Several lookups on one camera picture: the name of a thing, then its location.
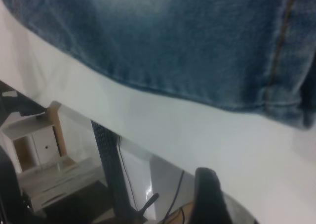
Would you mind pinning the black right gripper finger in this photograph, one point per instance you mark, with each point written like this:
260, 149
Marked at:
209, 201

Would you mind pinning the blue denim pants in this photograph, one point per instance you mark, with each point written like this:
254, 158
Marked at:
172, 48

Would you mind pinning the white wooden cabinet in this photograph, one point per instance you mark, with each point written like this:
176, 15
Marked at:
42, 145

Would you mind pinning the black background object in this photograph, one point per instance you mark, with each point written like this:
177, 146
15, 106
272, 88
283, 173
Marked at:
8, 184

